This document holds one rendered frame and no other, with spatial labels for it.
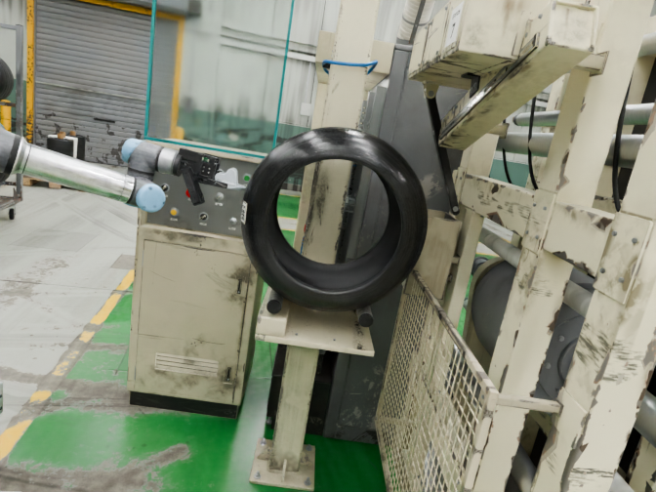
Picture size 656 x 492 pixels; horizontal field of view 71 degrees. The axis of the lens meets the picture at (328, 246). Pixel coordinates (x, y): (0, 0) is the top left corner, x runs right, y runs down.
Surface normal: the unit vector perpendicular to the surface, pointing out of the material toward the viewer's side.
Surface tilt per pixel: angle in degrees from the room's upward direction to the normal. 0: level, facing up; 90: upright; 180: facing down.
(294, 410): 90
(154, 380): 90
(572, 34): 72
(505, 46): 90
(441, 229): 90
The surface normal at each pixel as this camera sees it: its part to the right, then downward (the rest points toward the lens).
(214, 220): 0.01, 0.25
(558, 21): 0.06, -0.06
